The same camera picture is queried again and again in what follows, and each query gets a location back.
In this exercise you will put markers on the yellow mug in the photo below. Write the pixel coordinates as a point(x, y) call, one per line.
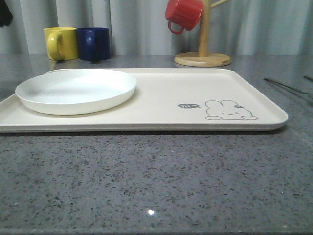
point(61, 43)

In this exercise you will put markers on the wooden mug tree stand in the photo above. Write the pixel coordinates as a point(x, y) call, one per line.
point(203, 58)

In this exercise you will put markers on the cream rabbit tray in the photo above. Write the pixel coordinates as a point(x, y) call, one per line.
point(165, 99)

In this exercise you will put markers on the red mug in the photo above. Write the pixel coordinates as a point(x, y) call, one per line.
point(183, 15)

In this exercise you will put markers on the grey curtain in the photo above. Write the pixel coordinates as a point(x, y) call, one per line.
point(139, 27)

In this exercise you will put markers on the dark blue mug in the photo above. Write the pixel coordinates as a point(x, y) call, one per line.
point(93, 43)

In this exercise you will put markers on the white round plate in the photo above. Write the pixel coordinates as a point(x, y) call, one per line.
point(76, 91)

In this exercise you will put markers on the black object top left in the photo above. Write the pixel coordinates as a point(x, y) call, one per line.
point(6, 16)

